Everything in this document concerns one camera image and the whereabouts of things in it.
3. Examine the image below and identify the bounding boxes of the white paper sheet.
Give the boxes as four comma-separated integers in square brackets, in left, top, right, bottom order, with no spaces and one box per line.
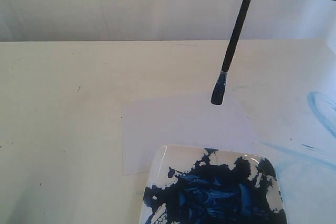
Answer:
[121,92,258,175]

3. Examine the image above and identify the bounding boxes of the black paintbrush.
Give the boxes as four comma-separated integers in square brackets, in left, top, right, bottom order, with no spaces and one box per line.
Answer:
[211,0,251,105]

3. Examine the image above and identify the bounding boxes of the white plate with blue paint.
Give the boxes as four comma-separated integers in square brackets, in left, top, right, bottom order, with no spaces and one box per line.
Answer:
[139,145,287,223]

